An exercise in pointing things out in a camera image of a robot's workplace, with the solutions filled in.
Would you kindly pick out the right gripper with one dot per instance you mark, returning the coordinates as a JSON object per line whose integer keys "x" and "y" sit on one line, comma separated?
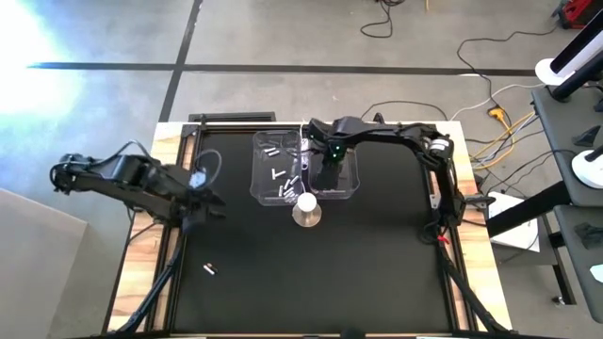
{"x": 337, "y": 141}

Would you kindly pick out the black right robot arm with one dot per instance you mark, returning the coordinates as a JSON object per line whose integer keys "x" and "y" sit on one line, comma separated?
{"x": 391, "y": 134}

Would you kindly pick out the white stand with round base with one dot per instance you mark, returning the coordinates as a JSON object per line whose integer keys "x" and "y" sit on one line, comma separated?
{"x": 589, "y": 172}
{"x": 546, "y": 71}

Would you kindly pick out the white light bulb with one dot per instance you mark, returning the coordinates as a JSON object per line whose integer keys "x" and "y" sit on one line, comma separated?
{"x": 307, "y": 202}

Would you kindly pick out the grey side table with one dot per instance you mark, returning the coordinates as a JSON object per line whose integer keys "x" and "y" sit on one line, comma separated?
{"x": 556, "y": 122}
{"x": 579, "y": 282}

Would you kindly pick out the small black object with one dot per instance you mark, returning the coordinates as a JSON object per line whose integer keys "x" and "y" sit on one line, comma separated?
{"x": 589, "y": 137}

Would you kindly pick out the red clip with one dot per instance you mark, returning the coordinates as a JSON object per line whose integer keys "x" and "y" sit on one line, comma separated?
{"x": 441, "y": 240}

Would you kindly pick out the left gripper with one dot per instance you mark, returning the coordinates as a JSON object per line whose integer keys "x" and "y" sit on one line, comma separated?
{"x": 193, "y": 209}

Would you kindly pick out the black aluminium table frame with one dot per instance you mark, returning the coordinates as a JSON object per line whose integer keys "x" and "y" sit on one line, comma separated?
{"x": 226, "y": 128}

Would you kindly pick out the red tool case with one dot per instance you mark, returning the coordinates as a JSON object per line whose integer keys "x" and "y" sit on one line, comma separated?
{"x": 577, "y": 11}

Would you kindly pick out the clear plastic bin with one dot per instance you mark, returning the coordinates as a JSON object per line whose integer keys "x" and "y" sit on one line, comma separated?
{"x": 348, "y": 179}
{"x": 264, "y": 188}

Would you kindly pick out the black ribbed box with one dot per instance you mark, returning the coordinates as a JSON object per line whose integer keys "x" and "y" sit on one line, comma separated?
{"x": 231, "y": 117}

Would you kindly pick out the black table mat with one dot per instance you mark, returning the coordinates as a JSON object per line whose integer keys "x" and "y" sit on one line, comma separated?
{"x": 330, "y": 282}

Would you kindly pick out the white box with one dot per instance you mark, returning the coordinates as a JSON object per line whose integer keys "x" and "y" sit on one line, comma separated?
{"x": 520, "y": 237}

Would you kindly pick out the teal object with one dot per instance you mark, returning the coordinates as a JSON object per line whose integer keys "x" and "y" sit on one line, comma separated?
{"x": 597, "y": 274}

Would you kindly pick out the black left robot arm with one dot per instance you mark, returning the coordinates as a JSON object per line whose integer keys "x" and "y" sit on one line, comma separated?
{"x": 127, "y": 174}

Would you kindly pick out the grey panel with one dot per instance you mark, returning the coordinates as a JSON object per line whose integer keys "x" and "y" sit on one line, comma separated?
{"x": 37, "y": 273}

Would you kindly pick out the black stand pole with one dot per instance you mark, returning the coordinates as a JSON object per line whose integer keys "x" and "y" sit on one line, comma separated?
{"x": 575, "y": 80}

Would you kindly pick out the black beam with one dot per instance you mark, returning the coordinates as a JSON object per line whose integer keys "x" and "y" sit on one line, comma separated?
{"x": 527, "y": 212}

